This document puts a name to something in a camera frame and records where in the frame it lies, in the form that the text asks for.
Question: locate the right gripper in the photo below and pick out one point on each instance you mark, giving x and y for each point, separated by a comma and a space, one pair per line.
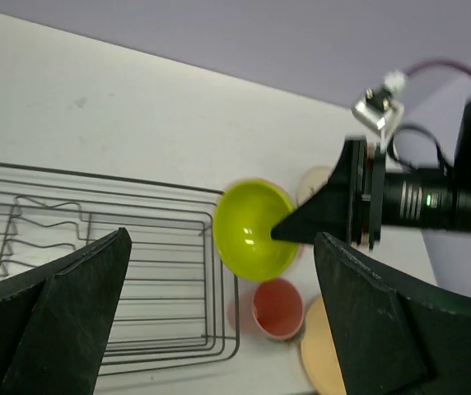
361, 196

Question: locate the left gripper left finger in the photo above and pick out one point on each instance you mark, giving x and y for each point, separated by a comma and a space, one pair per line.
55, 319

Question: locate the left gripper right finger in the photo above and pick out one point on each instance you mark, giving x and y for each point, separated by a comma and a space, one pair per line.
393, 333

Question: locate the lime green bowl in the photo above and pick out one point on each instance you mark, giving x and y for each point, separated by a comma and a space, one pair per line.
242, 223

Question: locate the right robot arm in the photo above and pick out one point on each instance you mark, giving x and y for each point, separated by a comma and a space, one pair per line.
458, 171

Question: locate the pink cream plate near rack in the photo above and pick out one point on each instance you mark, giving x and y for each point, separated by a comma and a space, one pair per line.
311, 182

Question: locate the plain yellow bear plate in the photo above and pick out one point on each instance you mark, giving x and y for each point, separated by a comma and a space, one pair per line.
318, 354

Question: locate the pink plastic cup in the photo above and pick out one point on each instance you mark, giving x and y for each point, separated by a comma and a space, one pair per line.
273, 309

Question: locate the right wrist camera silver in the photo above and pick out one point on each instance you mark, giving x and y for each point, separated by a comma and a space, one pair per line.
378, 108

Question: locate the black wire dish rack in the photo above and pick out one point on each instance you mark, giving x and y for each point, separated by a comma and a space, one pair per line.
172, 310

